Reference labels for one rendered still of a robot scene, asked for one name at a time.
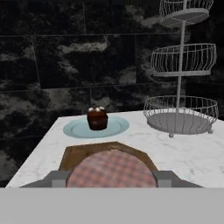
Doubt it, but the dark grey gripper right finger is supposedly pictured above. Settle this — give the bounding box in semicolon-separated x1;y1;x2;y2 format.
151;170;203;189

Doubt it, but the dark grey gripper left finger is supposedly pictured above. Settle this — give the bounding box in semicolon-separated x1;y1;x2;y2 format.
20;171;72;189

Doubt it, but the jam jar with checkered lid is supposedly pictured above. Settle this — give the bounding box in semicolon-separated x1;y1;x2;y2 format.
66;149;158;189

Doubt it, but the brown wooden cutting board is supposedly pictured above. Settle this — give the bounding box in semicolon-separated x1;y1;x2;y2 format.
58;141;159;172

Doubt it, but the light blue plate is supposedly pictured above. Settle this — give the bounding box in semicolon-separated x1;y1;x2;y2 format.
62;115;130;139

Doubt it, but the brown chocolate cupcake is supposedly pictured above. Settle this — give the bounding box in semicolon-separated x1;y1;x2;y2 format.
86;106;109;131

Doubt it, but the white three-tier wire basket stand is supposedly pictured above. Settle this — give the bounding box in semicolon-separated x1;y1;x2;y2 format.
143;0;220;138

